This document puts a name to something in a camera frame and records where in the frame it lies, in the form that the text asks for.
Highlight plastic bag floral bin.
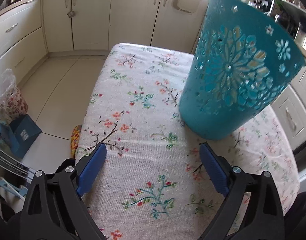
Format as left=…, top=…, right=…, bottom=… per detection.
left=0, top=68, right=29, bottom=120

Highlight floral tablecloth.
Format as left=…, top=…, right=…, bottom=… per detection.
left=74, top=42, right=301, bottom=240

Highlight cream kitchen cabinets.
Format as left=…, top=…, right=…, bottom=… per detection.
left=0, top=0, right=306, bottom=151

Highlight teal perforated plastic basket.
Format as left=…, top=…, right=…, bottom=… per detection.
left=178, top=0, right=306, bottom=140

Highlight yellow floral slipper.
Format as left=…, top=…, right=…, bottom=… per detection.
left=70, top=125, right=82, bottom=158

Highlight blue dustpan box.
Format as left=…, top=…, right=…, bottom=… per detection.
left=4, top=114, right=42, bottom=159

